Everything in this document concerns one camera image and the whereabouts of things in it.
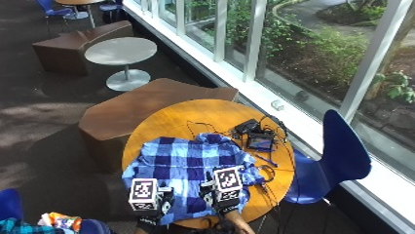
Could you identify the person's right hand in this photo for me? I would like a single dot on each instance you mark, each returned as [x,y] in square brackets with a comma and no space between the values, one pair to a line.
[221,203]

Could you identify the person's left hand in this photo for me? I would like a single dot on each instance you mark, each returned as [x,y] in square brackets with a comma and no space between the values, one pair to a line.
[164,203]

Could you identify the white marker cube right glove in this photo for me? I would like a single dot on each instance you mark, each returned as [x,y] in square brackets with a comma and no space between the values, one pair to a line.
[228,182]

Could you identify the white marker cube glove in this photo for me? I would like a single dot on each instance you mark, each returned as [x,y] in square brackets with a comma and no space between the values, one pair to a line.
[144,194]
[228,182]

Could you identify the white marker cube left glove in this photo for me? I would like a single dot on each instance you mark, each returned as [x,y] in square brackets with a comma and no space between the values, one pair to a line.
[144,194]

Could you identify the blue checked shirt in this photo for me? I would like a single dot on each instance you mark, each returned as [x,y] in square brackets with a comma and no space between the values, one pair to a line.
[191,161]

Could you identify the small black screen device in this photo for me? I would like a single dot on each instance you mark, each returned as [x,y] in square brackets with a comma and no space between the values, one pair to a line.
[260,142]

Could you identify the black electronics box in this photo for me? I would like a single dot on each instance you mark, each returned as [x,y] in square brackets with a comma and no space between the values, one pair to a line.
[245,126]

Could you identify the colourful clothes pile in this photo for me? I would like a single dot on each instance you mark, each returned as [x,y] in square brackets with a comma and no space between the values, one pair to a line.
[52,223]

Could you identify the large brown angular bench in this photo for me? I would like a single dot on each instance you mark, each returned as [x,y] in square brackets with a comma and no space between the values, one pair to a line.
[143,104]

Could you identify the small white sill object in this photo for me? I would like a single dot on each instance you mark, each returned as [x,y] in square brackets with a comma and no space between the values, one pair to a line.
[277,105]

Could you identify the blue plastic chair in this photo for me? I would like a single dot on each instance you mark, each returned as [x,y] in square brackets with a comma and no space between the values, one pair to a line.
[341,156]

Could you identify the blue seat back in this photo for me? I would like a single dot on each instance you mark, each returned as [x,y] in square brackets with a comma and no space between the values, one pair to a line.
[10,204]

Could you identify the small brown angular bench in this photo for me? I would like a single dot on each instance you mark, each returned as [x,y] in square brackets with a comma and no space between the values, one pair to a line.
[74,45]

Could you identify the dark blue chair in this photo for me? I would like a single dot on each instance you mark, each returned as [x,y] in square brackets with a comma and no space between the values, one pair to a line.
[112,8]

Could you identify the blue chair with metal legs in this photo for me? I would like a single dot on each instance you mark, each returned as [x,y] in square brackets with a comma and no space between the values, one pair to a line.
[54,11]

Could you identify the round grey pedestal table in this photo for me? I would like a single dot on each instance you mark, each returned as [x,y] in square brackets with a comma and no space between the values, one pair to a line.
[122,52]

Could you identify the white window frame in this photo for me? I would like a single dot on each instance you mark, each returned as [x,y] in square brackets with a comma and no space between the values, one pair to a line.
[253,42]

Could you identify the round wooden pedestal table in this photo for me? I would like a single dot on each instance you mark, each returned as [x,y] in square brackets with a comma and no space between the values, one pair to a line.
[80,6]

